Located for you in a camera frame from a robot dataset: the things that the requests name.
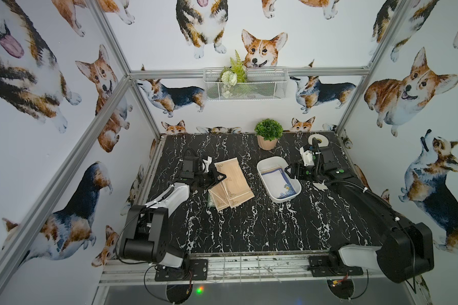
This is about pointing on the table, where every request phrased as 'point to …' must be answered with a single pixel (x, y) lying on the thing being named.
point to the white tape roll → (322, 140)
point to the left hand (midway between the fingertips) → (228, 173)
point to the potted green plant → (268, 131)
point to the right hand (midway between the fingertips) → (290, 168)
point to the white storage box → (266, 164)
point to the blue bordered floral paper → (278, 183)
